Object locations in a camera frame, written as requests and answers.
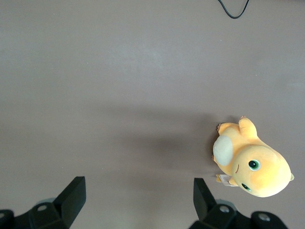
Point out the orange plush toy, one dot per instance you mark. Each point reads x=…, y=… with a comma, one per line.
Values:
x=259, y=167

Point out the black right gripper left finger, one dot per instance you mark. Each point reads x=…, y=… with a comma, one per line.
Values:
x=69, y=198

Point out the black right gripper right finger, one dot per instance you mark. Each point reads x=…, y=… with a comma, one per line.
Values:
x=205, y=202

